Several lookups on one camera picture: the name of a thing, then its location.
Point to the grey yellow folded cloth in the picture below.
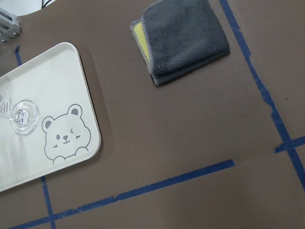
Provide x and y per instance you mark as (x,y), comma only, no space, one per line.
(176,37)

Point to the cream bear serving tray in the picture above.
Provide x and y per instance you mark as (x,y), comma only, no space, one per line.
(67,131)

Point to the aluminium frame post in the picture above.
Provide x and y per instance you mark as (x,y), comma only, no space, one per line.
(9,26)

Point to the clear wine glass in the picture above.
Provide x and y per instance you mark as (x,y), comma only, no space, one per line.
(23,117)

